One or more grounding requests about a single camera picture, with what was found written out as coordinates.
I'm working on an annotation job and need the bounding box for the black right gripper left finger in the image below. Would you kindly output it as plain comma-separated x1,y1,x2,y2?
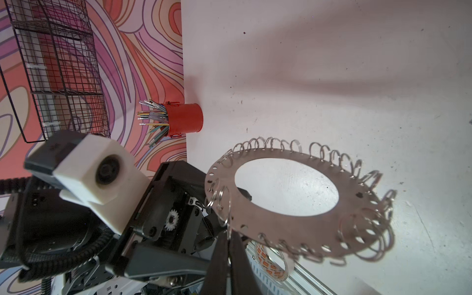
200,232,229,295

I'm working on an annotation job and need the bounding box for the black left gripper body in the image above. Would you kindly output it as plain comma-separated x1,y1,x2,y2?
105,161,226,282

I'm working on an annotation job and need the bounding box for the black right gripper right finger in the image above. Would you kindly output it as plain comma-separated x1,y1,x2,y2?
229,231,262,295

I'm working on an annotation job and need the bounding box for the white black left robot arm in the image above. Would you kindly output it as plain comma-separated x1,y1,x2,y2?
1,154,260,295

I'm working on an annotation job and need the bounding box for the clear tape roll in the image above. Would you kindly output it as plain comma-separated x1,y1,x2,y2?
254,243,295,282

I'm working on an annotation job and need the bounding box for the red pencil cup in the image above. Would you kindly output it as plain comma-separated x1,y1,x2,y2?
136,100,204,148

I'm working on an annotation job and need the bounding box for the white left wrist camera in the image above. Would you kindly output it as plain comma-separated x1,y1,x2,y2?
23,130,150,234

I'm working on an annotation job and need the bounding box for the black wire basket left wall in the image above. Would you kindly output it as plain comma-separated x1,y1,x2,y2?
4,1,111,143

